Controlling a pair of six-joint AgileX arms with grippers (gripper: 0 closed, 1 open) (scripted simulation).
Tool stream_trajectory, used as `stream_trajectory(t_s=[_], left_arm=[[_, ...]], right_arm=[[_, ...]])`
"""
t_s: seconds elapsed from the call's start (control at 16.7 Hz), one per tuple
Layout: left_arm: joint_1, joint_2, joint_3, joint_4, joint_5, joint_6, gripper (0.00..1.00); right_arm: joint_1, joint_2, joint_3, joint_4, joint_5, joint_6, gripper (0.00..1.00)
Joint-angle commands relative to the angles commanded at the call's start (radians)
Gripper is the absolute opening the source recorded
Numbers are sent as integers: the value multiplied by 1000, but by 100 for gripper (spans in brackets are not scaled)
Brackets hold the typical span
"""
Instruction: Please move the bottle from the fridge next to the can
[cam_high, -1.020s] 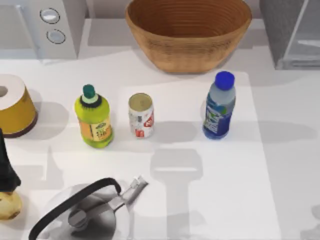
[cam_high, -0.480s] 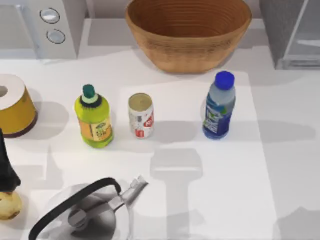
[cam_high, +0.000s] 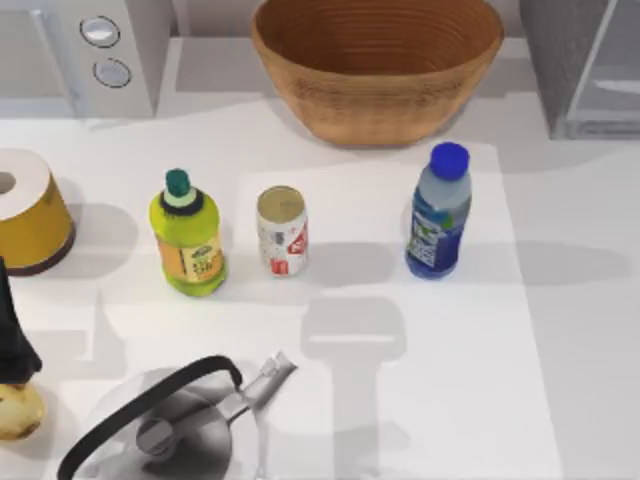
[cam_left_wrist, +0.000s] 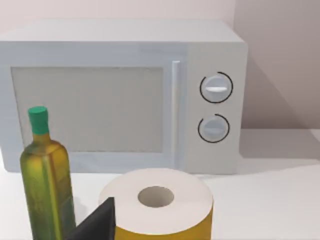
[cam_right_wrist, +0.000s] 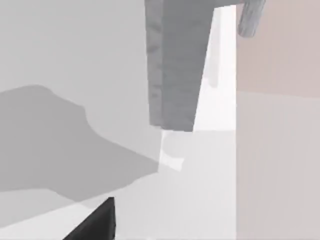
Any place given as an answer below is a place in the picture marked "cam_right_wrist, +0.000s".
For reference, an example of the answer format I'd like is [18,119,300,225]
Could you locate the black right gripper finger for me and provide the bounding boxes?
[62,196,117,240]

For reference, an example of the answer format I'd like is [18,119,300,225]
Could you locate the grey cylindrical handle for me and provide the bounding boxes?
[237,0,267,39]

